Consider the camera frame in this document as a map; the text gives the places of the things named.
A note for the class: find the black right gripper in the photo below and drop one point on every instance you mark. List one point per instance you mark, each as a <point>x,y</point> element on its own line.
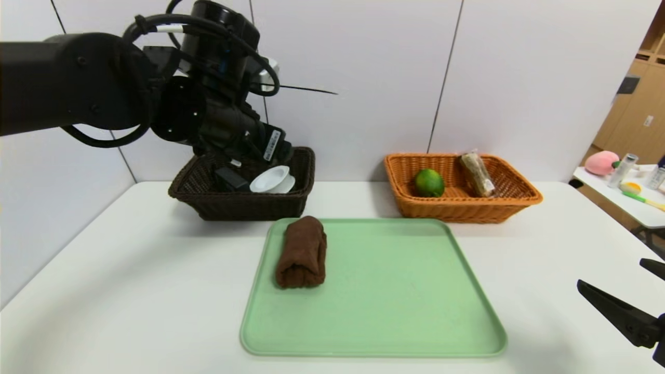
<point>661,337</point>

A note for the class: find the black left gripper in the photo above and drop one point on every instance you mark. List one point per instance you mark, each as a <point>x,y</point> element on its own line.
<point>272,145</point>

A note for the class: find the white round plastic container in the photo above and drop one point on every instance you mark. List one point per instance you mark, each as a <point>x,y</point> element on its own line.
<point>270,181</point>

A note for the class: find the black pump bottle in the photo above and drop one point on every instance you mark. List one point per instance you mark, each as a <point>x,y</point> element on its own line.
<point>231,179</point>

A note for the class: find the brown towel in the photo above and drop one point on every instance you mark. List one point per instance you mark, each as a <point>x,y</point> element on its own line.
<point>302,254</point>

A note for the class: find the green lime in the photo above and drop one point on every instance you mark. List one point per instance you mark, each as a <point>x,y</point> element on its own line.
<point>429,183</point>

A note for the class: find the clear chocolate pack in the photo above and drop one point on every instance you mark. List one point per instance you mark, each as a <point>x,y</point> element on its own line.
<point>477,171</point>

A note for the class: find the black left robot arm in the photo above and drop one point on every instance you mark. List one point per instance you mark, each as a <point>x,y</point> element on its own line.
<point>78,83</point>

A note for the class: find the dark brown wicker basket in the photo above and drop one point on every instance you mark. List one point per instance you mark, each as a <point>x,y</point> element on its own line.
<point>239,205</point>

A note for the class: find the orange wicker basket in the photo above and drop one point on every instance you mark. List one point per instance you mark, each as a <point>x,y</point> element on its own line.
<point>467,210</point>

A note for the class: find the white side table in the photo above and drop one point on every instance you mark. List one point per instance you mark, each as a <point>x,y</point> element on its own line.
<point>634,210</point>

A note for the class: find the tall clear plastic bottle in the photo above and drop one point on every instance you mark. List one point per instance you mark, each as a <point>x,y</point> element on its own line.
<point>621,174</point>

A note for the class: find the pink peach plush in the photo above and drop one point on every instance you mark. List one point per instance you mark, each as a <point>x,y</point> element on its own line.
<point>600,163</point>

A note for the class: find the light wooden cabinet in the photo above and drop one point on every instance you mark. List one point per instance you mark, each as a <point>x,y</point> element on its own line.
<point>639,124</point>

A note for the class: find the light green plastic tray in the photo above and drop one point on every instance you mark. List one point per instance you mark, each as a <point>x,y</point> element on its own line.
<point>395,301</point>

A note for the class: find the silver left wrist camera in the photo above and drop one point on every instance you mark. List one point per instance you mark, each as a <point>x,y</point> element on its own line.
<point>271,67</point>

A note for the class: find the grey wall mounted box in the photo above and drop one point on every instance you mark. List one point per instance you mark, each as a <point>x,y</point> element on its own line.
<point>627,85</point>

